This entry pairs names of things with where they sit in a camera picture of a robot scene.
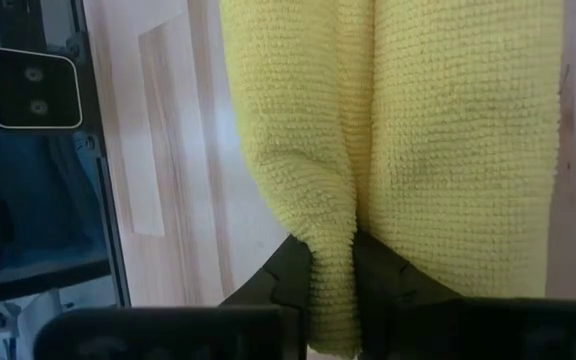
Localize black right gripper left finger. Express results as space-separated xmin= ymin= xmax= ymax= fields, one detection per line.
xmin=220 ymin=234 xmax=314 ymax=360

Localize yellow microfiber towel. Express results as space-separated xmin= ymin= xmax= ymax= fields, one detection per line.
xmin=217 ymin=0 xmax=565 ymax=359

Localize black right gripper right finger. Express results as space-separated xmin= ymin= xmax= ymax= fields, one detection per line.
xmin=351 ymin=230 xmax=469 ymax=360

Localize small grey depth camera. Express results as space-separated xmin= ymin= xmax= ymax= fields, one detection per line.
xmin=0 ymin=45 xmax=84 ymax=132

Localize black aluminium table frame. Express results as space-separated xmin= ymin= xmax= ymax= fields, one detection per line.
xmin=0 ymin=0 xmax=132 ymax=309

